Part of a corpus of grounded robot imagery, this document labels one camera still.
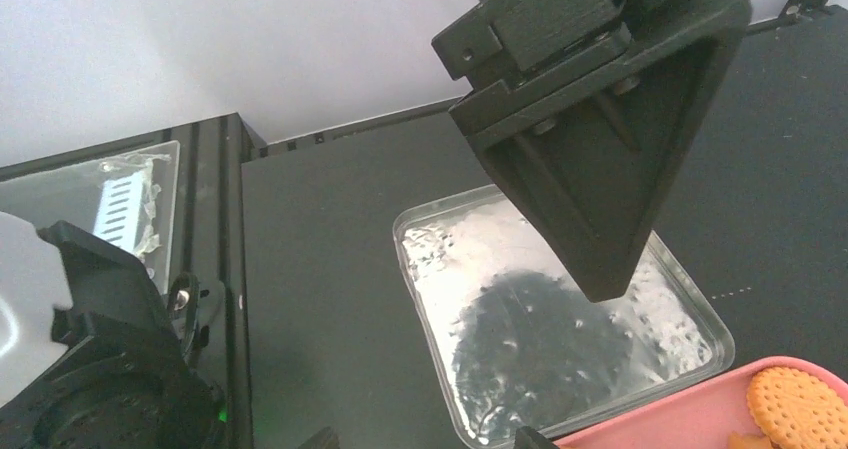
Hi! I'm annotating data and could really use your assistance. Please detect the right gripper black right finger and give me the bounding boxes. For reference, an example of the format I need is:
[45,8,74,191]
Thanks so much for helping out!
[513,426,558,449]

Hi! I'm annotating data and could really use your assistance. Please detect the pink cookie tray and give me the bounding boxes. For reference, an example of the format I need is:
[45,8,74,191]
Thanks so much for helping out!
[555,356,847,449]

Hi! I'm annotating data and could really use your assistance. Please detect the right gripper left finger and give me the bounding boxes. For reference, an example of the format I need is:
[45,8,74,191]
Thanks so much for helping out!
[298,427,340,449]

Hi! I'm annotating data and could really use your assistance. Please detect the light blue slotted cable duct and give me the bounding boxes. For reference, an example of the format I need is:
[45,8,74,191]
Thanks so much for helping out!
[92,170,152,255]

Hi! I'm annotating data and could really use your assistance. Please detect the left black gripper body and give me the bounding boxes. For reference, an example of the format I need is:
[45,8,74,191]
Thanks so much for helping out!
[432,0,752,302]

